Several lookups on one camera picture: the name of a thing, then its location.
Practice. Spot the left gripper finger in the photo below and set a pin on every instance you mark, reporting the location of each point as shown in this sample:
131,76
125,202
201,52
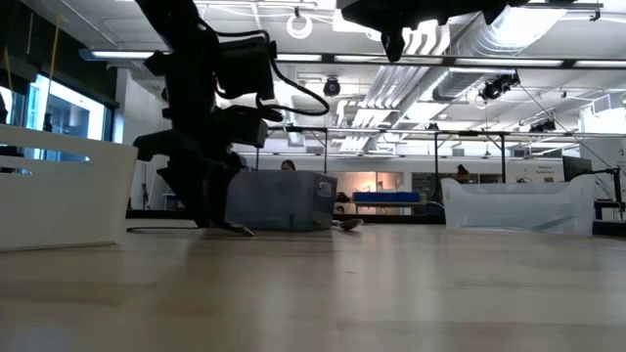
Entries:
225,190
193,195

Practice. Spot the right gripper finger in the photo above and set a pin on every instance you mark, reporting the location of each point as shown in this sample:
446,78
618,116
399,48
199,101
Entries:
367,6
371,19

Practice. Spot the grey plastic bin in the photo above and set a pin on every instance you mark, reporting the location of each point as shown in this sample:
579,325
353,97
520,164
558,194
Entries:
283,200

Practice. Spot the white plastic bin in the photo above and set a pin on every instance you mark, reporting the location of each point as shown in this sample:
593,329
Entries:
63,210

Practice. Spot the clear plastic bin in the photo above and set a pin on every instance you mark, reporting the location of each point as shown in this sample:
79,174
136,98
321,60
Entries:
489,210

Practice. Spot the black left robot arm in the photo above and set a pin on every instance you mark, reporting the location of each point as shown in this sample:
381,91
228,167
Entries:
195,58

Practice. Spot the person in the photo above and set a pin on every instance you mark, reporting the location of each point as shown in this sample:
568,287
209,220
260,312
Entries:
462,173
288,165

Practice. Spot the white ceiling light strip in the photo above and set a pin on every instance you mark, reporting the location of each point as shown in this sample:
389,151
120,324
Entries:
381,130

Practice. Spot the large window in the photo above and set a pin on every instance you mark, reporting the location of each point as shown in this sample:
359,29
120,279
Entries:
68,115

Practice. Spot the blue storage bins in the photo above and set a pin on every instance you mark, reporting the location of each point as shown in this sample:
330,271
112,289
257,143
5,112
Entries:
386,197

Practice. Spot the dark blue office chair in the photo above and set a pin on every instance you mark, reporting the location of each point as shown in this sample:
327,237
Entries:
434,209

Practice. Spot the black monitor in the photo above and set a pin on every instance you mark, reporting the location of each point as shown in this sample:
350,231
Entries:
577,166

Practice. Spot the silver ventilation duct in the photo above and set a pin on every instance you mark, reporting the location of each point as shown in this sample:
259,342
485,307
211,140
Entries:
460,85

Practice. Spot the black ceiling camera cluster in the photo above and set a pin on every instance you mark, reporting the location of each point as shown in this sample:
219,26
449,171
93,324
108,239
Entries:
496,88

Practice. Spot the black gantry frame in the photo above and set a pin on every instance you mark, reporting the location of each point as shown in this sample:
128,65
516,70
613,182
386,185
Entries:
326,146
469,132

